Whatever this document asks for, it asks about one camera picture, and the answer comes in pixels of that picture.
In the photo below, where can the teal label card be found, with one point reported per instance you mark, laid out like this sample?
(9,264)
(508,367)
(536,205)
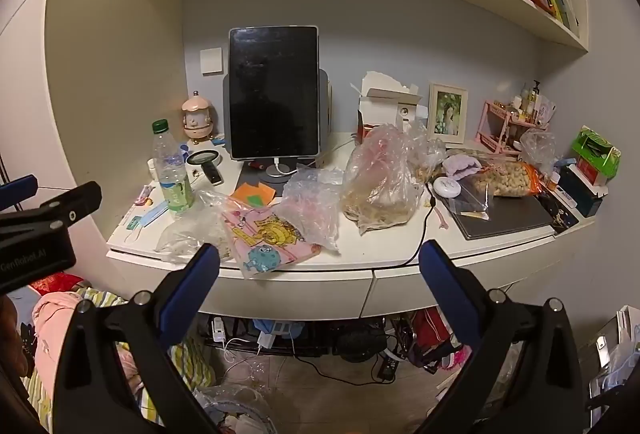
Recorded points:
(131,223)

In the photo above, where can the small clear zip bag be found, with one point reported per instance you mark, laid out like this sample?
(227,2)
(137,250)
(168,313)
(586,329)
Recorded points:
(475,199)

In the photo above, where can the thin clear plastic bag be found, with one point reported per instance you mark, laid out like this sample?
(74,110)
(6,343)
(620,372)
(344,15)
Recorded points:
(539,149)

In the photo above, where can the yellow blue striped blanket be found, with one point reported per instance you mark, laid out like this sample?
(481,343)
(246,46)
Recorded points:
(192,364)

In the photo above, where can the pink plastic rack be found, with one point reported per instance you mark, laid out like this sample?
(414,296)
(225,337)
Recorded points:
(497,129)

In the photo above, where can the white rimmed magnifying glass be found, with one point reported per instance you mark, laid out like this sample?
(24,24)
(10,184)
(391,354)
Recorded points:
(202,159)

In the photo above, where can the black printed booklet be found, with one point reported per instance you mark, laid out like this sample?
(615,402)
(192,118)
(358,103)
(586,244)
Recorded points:
(560,214)

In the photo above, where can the green paper square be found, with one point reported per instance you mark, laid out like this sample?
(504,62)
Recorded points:
(257,201)

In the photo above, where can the pink cartoon printed bag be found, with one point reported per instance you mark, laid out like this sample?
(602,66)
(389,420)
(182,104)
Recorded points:
(270,239)

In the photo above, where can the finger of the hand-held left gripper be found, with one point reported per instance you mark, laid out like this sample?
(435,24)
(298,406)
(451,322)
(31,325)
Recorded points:
(70,206)
(17,194)

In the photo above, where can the black car key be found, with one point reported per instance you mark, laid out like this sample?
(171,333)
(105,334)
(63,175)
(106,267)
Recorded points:
(213,174)

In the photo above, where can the white wall switch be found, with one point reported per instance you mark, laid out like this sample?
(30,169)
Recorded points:
(211,60)

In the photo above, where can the green box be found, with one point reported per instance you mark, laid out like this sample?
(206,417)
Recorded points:
(597,151)

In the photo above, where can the pink lantern night light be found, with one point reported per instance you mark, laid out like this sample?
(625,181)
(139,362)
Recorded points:
(196,119)

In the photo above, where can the group of small cosmetic bottles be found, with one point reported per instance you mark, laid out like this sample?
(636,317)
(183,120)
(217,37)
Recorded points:
(535,106)

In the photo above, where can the red embroidered cloth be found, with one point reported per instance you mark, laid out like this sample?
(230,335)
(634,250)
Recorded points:
(55,284)

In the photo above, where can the black tablet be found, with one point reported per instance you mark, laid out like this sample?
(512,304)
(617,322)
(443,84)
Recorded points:
(274,94)

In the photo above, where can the blue face mask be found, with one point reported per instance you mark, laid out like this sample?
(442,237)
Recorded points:
(150,215)

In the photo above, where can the red white box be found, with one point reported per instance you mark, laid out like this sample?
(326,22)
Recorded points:
(590,171)

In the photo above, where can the framed photo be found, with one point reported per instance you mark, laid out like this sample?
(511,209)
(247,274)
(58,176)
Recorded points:
(447,114)

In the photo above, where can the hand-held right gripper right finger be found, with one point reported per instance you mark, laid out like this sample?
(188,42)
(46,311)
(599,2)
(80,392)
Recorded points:
(445,294)

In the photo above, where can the white blue power strip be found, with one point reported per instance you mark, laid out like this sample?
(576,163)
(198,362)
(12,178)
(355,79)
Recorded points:
(282,331)

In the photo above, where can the red carton box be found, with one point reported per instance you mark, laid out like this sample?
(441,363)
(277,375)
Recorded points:
(364,124)

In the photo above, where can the white round device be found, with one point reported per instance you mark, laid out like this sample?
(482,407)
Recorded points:
(446,186)

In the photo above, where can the purple cloth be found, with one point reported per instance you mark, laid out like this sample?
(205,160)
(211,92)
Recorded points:
(460,164)

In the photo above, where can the red bag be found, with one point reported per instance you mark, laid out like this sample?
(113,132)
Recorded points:
(430,329)

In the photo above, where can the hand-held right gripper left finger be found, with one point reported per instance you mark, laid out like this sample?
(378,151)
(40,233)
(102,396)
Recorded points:
(190,294)

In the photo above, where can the clear bag of yellow snacks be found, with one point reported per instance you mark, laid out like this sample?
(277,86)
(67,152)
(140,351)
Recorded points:
(430,149)

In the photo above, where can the black round object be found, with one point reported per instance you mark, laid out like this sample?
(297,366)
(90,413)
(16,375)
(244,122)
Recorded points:
(360,344)

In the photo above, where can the pink clothing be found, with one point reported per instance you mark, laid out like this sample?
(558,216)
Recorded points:
(55,334)

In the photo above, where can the pink small packet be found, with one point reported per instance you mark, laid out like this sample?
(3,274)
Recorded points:
(142,195)

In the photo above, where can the person's left forearm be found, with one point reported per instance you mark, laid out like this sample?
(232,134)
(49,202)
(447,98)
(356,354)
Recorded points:
(10,344)

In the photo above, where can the clear plastic bag with waste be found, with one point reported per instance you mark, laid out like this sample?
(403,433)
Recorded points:
(235,406)

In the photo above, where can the black box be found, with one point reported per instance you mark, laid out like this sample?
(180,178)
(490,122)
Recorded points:
(580,194)

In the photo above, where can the white desk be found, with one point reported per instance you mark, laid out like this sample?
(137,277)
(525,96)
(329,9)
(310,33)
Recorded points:
(290,294)

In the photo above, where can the white paper bag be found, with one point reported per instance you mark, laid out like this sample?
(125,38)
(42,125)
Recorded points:
(627,329)

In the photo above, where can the clear plastic bag with crumbs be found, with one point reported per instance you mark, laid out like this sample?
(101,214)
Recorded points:
(192,234)

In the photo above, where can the large clear bag brown residue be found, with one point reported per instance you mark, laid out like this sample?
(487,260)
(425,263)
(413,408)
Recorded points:
(382,184)

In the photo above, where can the orange and green paper sheets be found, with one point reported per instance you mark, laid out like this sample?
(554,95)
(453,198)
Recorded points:
(245,190)

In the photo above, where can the black power strip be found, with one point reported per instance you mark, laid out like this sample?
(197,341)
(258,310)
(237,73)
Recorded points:
(389,369)

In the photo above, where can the dark grey laptop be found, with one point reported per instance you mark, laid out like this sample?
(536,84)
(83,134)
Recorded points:
(510,219)

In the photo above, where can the small white power adapter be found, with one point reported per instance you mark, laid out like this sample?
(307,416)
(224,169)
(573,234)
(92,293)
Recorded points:
(219,329)

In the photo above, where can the bag of peanuts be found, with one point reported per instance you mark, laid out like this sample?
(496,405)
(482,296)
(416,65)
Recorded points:
(510,179)

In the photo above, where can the green label plastic bottle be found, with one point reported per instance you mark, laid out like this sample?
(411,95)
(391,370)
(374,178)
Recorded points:
(174,184)

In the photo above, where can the white carton box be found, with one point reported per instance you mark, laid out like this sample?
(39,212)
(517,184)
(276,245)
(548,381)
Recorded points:
(385,81)

